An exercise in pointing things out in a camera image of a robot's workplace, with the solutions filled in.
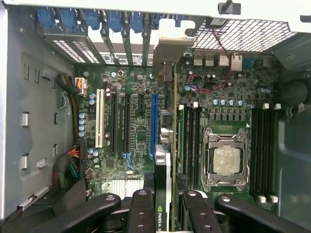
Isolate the silver chipset heatsink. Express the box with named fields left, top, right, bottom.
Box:
left=112, top=178, right=144, bottom=196

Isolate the CPU chip with paste residue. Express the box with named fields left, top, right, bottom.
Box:
left=213, top=146, right=241, bottom=177

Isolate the metal CPU socket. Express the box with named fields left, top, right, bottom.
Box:
left=201, top=126, right=251, bottom=194

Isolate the black RAM slot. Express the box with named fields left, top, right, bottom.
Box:
left=270, top=104, right=279, bottom=203
left=190, top=106, right=196, bottom=192
left=195, top=108, right=202, bottom=192
left=258, top=108, right=265, bottom=202
left=264, top=104, right=271, bottom=197
left=251, top=108, right=259, bottom=196
left=184, top=108, right=190, bottom=192

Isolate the black plastic shroud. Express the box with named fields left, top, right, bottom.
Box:
left=0, top=181, right=107, bottom=233

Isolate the green RAM stick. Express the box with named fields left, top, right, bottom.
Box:
left=177, top=104, right=185, bottom=170

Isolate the green motherboard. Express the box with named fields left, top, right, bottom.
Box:
left=74, top=47, right=280, bottom=216

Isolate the blue expansion slot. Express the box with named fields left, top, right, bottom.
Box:
left=150, top=93, right=159, bottom=160

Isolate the long black expansion slot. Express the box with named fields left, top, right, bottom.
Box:
left=123, top=93, right=132, bottom=153
left=111, top=93, right=119, bottom=153

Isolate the white PCI expansion slot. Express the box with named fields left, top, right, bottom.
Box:
left=95, top=88, right=105, bottom=149

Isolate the open black PC case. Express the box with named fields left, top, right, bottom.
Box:
left=0, top=0, right=311, bottom=233

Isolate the metal slot cover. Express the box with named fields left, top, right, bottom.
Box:
left=121, top=23, right=134, bottom=67
left=141, top=23, right=152, bottom=67
left=100, top=23, right=116, bottom=66

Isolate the coloured power wire bundle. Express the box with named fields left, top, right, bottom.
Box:
left=52, top=143, right=85, bottom=190

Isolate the black sleeved power cable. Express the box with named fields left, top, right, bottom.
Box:
left=54, top=72, right=88, bottom=117

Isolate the thin red wire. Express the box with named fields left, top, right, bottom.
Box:
left=187, top=26, right=233, bottom=93

